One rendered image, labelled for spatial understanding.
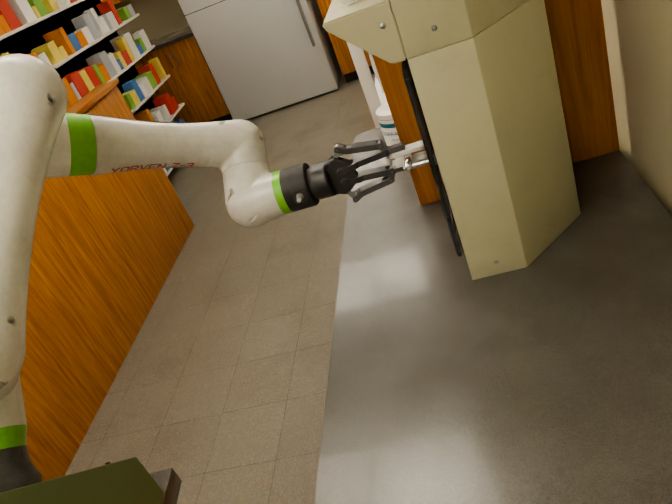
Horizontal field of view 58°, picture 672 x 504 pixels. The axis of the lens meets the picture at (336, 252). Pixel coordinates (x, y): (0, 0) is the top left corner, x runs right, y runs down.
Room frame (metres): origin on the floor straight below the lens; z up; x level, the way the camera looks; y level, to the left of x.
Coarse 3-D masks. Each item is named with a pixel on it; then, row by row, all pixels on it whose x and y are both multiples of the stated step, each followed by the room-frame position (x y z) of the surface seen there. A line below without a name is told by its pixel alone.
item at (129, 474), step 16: (112, 464) 0.73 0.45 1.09; (128, 464) 0.76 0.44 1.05; (48, 480) 0.63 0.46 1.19; (64, 480) 0.65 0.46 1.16; (80, 480) 0.67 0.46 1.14; (96, 480) 0.69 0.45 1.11; (112, 480) 0.71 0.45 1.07; (128, 480) 0.74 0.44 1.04; (144, 480) 0.77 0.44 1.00; (0, 496) 0.57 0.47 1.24; (16, 496) 0.58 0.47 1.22; (32, 496) 0.60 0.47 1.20; (48, 496) 0.61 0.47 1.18; (64, 496) 0.63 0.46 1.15; (80, 496) 0.65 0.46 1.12; (96, 496) 0.67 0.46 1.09; (112, 496) 0.69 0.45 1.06; (128, 496) 0.72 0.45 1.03; (144, 496) 0.74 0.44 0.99; (160, 496) 0.77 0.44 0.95
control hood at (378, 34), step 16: (336, 0) 1.19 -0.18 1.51; (368, 0) 1.06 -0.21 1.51; (384, 0) 1.01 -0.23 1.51; (336, 16) 1.04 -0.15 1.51; (352, 16) 1.02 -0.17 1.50; (368, 16) 1.01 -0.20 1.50; (384, 16) 1.00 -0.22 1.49; (336, 32) 1.03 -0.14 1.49; (352, 32) 1.02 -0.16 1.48; (368, 32) 1.01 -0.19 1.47; (384, 32) 1.01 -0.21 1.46; (368, 48) 1.01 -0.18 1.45; (384, 48) 1.01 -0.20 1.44; (400, 48) 1.00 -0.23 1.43
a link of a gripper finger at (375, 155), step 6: (378, 150) 1.14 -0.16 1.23; (384, 150) 1.12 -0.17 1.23; (360, 156) 1.15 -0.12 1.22; (366, 156) 1.14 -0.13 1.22; (372, 156) 1.13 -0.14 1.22; (378, 156) 1.12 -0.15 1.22; (384, 156) 1.12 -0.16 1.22; (354, 162) 1.14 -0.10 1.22; (360, 162) 1.13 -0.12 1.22; (366, 162) 1.13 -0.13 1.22; (342, 168) 1.14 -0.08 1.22; (348, 168) 1.14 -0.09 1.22; (354, 168) 1.13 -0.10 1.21; (342, 174) 1.14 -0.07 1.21
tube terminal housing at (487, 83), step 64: (448, 0) 0.98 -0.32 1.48; (512, 0) 1.02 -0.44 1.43; (448, 64) 0.98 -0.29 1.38; (512, 64) 1.01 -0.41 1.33; (448, 128) 0.99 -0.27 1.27; (512, 128) 0.99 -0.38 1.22; (448, 192) 1.00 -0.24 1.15; (512, 192) 0.97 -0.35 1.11; (576, 192) 1.06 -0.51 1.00; (512, 256) 0.97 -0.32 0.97
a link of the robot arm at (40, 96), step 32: (0, 64) 1.00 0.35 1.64; (32, 64) 1.01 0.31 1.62; (0, 96) 0.96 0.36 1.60; (32, 96) 0.97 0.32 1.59; (64, 96) 1.02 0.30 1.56; (0, 128) 0.93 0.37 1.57; (32, 128) 0.94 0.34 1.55; (0, 160) 0.89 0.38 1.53; (32, 160) 0.91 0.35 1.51; (0, 192) 0.86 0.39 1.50; (32, 192) 0.89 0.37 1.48; (0, 224) 0.82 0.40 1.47; (32, 224) 0.86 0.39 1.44; (0, 256) 0.79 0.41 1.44; (0, 288) 0.75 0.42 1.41; (0, 320) 0.72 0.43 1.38; (0, 352) 0.69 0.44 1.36; (0, 384) 0.69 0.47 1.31
